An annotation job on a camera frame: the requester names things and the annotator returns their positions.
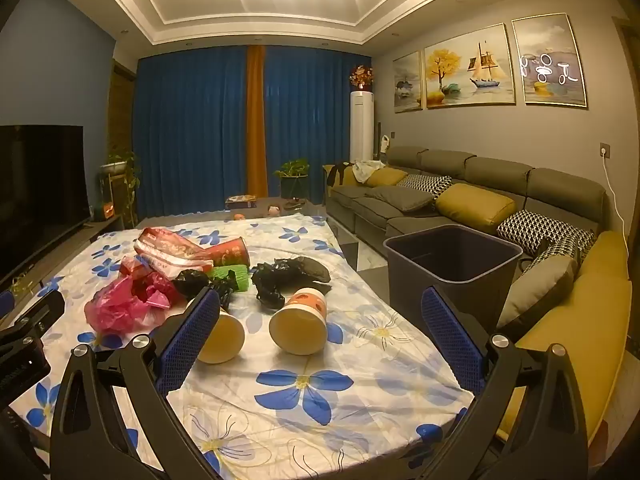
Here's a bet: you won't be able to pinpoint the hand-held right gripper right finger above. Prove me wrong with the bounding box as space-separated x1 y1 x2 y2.
415 285 589 480

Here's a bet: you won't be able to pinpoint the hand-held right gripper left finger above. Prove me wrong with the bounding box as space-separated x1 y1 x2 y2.
50 285 222 480

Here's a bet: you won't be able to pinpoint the beige paper cup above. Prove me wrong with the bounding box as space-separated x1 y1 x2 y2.
196 305 246 365
268 287 329 356

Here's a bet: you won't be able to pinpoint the black plastic bag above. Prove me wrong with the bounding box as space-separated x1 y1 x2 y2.
172 269 239 311
251 258 301 309

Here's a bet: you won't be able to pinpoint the pink plastic bag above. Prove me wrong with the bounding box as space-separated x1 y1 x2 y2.
84 274 174 334

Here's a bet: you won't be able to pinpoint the dark grey plastic bin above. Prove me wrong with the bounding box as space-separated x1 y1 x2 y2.
383 225 524 332

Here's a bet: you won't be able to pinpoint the green corrugated cup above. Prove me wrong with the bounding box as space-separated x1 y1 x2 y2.
207 264 251 294

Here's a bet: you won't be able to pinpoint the red white plastic bag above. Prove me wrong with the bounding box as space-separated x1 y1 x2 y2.
132 227 217 281

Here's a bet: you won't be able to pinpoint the red paper cup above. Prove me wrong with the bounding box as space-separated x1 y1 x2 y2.
200 236 251 267

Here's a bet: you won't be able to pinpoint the red plastic wrapper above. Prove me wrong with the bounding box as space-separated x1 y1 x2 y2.
118 255 153 280

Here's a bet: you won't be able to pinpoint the dark grey insole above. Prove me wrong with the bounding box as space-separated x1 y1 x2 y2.
287 256 333 294

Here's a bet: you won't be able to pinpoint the grey television cabinet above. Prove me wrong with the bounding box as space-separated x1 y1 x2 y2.
0 215 126 292

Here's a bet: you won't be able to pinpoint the plump grey cushion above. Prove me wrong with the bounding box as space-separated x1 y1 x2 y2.
496 255 579 329

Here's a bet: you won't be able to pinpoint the black television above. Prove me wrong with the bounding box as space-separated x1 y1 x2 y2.
0 125 94 262

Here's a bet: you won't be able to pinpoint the fine houndstooth cushion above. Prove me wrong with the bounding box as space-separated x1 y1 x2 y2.
522 237 582 273

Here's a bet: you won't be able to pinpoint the blue floral tablecloth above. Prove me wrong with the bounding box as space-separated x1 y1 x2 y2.
0 210 476 480

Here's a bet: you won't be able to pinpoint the large yellow cushion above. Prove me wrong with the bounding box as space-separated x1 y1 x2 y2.
435 183 517 229

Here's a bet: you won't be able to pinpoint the large black white patterned cushion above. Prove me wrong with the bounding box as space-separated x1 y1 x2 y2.
496 209 596 256

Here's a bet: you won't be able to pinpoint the flat grey cushion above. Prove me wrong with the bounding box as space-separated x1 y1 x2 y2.
365 185 434 213

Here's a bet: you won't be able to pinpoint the trailing potted plant on stand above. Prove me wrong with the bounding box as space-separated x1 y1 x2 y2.
97 152 141 227

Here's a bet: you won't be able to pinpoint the small black white patterned cushion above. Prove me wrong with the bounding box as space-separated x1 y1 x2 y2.
400 174 454 199

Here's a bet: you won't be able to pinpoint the grey yellow sectional sofa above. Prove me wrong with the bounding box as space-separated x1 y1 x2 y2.
322 146 636 461

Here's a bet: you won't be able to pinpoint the small yellow cushion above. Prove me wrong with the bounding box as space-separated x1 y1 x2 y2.
367 167 409 189

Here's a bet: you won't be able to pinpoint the white clothes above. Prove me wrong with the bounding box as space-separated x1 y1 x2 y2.
352 160 386 184

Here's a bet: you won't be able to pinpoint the potted plant in green pot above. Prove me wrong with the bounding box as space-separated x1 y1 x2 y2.
273 158 310 199

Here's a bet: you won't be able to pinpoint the black garment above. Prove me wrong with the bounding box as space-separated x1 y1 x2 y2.
325 162 354 189

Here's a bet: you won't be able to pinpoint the blue curtain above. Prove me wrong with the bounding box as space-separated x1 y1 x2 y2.
132 45 252 218
262 45 367 201

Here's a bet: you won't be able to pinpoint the orange curtain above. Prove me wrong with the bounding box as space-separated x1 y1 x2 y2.
245 45 272 199

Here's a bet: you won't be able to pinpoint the white floor air conditioner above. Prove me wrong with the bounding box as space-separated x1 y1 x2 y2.
349 91 376 163

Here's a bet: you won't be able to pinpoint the small landscape painting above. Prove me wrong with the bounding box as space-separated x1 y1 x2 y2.
392 51 425 114

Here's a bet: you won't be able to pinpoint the sailing ship painting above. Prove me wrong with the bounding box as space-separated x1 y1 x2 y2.
424 23 517 110

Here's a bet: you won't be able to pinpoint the red gold flower arrangement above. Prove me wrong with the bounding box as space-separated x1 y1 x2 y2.
349 65 374 93

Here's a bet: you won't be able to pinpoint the purple sky painting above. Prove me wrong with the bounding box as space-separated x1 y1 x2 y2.
511 11 587 109

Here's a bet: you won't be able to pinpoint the white charging cable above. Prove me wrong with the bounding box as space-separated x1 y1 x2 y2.
602 155 629 242

